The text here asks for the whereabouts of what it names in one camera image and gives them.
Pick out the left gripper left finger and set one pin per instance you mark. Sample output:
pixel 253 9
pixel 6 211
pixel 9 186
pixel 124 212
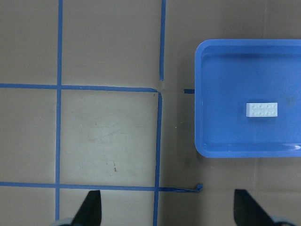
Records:
pixel 89 213

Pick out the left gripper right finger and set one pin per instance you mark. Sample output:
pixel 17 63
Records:
pixel 247 212

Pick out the white block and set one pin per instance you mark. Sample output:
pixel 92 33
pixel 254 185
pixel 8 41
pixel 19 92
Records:
pixel 254 110
pixel 269 109

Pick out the blue plastic tray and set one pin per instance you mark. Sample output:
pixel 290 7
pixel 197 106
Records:
pixel 232 72

